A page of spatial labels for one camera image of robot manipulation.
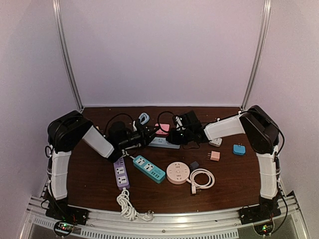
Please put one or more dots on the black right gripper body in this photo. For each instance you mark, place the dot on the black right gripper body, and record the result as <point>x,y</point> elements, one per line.
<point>184,139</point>

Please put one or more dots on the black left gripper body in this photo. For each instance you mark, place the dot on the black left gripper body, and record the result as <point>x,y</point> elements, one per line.
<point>135,139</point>

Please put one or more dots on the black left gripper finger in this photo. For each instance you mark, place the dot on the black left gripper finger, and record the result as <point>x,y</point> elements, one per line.
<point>153,129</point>
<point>150,137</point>

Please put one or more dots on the white plug adapter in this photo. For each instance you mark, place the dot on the white plug adapter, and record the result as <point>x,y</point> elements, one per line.
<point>216,142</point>

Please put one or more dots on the grey usb charger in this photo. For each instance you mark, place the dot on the grey usb charger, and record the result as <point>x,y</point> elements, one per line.
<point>194,165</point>

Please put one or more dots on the small pink plug adapter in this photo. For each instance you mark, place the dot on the small pink plug adapter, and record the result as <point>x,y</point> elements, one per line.
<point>213,156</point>

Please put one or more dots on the teal usb power strip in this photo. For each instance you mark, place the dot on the teal usb power strip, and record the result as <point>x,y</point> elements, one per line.
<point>149,169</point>

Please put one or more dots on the purple power strip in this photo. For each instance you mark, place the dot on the purple power strip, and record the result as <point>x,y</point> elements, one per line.
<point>122,180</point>

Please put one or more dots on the round pink power socket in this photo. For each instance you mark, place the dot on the round pink power socket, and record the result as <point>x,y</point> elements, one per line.
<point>177,173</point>

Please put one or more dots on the blue plug adapter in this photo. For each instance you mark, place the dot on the blue plug adapter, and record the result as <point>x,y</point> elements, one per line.
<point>239,149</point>

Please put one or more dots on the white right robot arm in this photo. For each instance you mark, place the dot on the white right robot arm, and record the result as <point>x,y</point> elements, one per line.
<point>261,131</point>

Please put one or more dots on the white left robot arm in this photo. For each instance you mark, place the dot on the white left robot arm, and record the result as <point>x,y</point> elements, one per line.
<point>67,131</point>

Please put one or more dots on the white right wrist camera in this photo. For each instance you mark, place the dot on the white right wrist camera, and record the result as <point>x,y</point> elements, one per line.
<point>177,122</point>

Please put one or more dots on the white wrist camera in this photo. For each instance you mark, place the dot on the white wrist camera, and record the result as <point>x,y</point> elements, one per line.
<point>177,122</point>
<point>136,125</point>

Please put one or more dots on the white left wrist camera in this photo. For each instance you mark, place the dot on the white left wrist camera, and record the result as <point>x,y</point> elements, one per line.
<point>136,125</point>

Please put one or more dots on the aluminium front rail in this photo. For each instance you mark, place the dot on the aluminium front rail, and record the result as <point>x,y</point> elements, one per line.
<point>221,224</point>

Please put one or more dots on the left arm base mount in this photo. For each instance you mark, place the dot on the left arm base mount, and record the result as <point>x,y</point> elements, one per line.
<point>68,220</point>

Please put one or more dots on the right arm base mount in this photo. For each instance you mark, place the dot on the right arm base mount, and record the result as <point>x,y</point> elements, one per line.
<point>261,217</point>

